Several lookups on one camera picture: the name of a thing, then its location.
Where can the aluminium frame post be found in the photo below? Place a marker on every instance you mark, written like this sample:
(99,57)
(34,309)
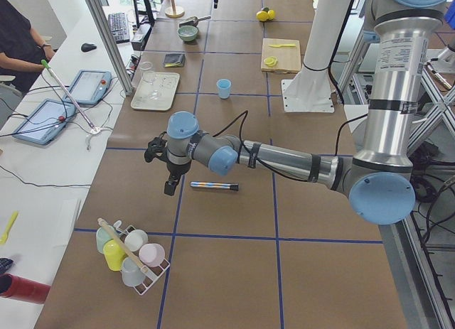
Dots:
(98,15)

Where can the grey blue cup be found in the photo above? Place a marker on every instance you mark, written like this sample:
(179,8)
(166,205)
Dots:
(131,274)

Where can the teach pendant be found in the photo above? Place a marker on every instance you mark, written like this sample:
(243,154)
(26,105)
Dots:
(89,86)
(46,122)

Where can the steel muddler black tip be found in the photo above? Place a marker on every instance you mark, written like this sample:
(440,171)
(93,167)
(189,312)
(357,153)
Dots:
(212,185)

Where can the white wire cup rack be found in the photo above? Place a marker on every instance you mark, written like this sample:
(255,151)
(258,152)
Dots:
(152,274)

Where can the wine glass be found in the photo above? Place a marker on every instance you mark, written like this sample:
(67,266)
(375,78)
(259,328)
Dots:
(148,75)

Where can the far teach pendant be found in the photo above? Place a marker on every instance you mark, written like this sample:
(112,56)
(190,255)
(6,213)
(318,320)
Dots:
(89,86)

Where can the mint green cup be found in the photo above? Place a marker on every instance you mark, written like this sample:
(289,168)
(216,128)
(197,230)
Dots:
(101,238)

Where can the pink green rod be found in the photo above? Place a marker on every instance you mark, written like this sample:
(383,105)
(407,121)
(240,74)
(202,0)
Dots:
(94,129)

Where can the wooden cutting board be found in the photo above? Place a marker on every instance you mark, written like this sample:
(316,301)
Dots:
(289,59)

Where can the grey folded cloth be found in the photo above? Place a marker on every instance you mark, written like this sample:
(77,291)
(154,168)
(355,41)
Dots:
(174,60)

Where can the beige bear tray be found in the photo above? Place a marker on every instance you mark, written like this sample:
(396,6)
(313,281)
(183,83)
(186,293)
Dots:
(166,83)

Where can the yellow plastic knife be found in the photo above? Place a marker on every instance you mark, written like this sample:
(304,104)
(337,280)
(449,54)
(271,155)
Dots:
(281,45)

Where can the yellow spatula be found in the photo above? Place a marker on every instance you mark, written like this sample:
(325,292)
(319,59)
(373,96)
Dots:
(7,228)

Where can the white cup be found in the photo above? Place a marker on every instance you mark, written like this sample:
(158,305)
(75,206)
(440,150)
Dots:
(135,240)

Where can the green bowl with ice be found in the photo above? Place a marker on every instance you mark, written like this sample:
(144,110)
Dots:
(187,33)

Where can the light blue cup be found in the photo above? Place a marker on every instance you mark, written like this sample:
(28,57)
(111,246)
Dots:
(224,88)

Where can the near teach pendant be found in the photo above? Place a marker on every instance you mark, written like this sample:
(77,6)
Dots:
(46,122)

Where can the pink cup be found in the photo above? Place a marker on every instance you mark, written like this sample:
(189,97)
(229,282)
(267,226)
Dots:
(152,254)

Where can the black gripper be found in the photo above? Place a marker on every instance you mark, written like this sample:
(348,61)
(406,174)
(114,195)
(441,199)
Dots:
(174,169)

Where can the person in black shirt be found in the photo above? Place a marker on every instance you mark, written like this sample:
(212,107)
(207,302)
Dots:
(22,48)

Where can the red bottle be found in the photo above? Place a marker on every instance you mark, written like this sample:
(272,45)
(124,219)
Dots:
(21,289)

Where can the yellow lemon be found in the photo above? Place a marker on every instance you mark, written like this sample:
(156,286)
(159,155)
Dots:
(262,16)
(271,14)

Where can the black computer mouse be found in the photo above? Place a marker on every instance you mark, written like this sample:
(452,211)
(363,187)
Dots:
(87,47)

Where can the black keyboard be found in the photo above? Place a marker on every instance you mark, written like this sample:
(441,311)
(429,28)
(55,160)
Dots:
(119,28)

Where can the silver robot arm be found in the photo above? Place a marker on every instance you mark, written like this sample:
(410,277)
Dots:
(376,180)

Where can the wooden cup tree stand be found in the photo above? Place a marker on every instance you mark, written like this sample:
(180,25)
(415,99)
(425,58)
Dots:
(174,11)

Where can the yellow cup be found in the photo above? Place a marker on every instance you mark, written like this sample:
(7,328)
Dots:
(114,255)

